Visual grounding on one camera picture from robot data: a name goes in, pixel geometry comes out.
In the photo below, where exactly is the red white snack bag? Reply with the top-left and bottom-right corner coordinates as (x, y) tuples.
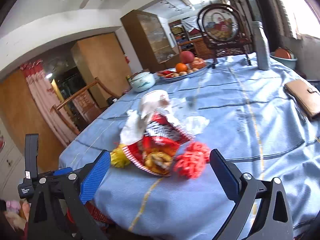
(120, 109), (194, 177)

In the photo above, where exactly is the white tissue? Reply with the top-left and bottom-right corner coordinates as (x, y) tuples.
(120, 89), (171, 145)

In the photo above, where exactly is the yellow knitted pompom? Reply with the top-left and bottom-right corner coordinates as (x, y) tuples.
(110, 144), (131, 168)

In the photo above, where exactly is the red white curtain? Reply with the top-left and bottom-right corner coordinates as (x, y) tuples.
(20, 60), (76, 147)

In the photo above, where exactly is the wooden armchair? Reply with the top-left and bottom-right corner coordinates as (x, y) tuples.
(50, 77), (120, 135)

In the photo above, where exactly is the red knitted pompom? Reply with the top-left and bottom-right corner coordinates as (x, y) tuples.
(173, 141), (210, 179)

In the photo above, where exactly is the blue striped tablecloth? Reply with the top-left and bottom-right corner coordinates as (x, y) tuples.
(58, 52), (320, 240)

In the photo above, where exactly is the brown leather wallet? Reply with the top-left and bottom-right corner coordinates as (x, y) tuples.
(285, 79), (320, 120)

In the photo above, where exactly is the white ceramic lidded jar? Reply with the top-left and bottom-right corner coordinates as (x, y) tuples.
(129, 72), (156, 93)

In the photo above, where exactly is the teal plastic basin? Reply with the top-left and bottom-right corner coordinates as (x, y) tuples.
(270, 47), (298, 70)

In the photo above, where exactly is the grey metal bottle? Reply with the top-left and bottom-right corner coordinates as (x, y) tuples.
(252, 21), (271, 70)

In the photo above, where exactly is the blue fruit plate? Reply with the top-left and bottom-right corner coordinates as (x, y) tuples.
(156, 61), (215, 82)

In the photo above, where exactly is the netted tangerine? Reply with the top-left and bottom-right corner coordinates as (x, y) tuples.
(189, 57), (207, 69)

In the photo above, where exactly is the orange fruit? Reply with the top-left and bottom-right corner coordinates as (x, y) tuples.
(175, 63), (188, 73)

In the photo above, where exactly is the red apple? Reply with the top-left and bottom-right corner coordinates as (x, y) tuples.
(180, 51), (195, 64)

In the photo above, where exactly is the wooden glass display cabinet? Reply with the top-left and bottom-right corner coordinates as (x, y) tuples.
(120, 10), (180, 73)

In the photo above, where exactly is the round embroidered table screen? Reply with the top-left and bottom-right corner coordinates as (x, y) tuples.
(196, 3), (252, 66)

